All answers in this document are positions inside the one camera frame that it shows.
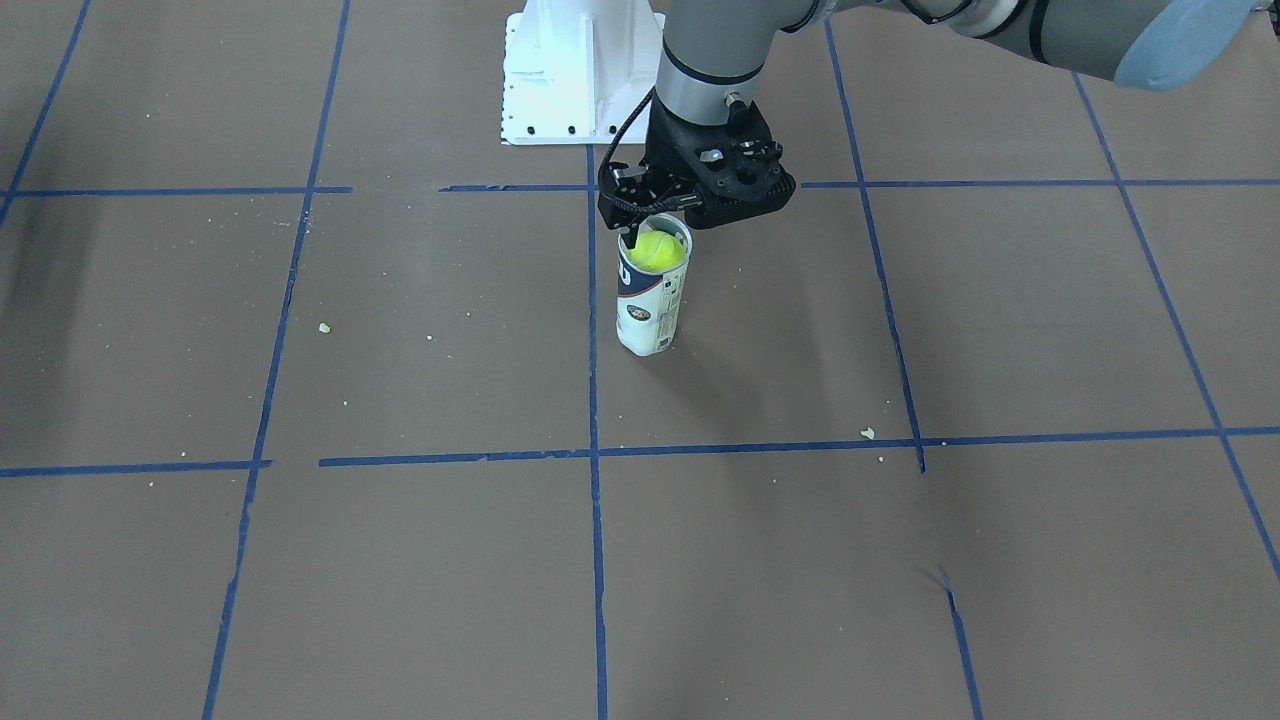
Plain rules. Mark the tennis ball can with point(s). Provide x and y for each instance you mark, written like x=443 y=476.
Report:
x=648 y=304

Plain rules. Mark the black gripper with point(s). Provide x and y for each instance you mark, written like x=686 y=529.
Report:
x=666 y=147

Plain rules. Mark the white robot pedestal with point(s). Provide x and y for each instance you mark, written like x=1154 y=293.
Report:
x=574 y=70

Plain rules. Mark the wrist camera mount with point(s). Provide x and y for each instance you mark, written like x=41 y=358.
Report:
x=629 y=195

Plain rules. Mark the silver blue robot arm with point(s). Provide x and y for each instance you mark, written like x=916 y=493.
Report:
x=912 y=77

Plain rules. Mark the yellow tennis ball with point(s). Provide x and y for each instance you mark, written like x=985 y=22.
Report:
x=656 y=252

